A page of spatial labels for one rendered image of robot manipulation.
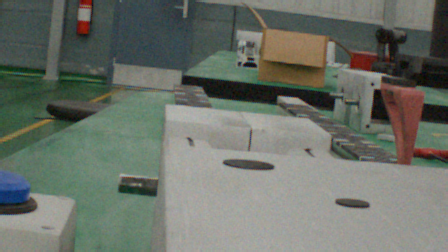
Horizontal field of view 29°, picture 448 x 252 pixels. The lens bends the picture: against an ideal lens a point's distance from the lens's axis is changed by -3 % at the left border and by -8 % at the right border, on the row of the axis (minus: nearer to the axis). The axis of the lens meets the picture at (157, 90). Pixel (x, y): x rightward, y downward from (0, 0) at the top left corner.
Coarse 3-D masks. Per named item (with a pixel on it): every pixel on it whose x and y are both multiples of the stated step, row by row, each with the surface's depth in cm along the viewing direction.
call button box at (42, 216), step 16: (0, 208) 39; (16, 208) 40; (32, 208) 41; (48, 208) 42; (64, 208) 42; (0, 224) 38; (16, 224) 38; (32, 224) 38; (48, 224) 39; (64, 224) 40; (0, 240) 37; (16, 240) 37; (32, 240) 37; (48, 240) 37; (64, 240) 39
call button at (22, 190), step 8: (0, 176) 41; (8, 176) 41; (16, 176) 42; (0, 184) 40; (8, 184) 40; (16, 184) 40; (24, 184) 41; (0, 192) 39; (8, 192) 40; (16, 192) 40; (24, 192) 41; (0, 200) 39; (8, 200) 40; (16, 200) 40; (24, 200) 41
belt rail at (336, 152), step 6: (282, 102) 162; (288, 102) 157; (294, 102) 158; (300, 102) 160; (276, 108) 169; (282, 108) 166; (282, 114) 160; (288, 114) 155; (330, 144) 112; (330, 150) 112; (336, 150) 111; (342, 150) 105; (336, 156) 108; (342, 156) 107; (348, 156) 101
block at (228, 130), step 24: (168, 120) 53; (192, 120) 54; (216, 120) 55; (240, 120) 56; (264, 120) 58; (288, 120) 59; (216, 144) 53; (240, 144) 53; (264, 144) 53; (288, 144) 53; (312, 144) 53; (120, 192) 57; (144, 192) 57
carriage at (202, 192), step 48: (192, 192) 15; (240, 192) 16; (288, 192) 16; (336, 192) 16; (384, 192) 17; (432, 192) 17; (192, 240) 12; (240, 240) 12; (288, 240) 12; (336, 240) 12; (384, 240) 13; (432, 240) 13
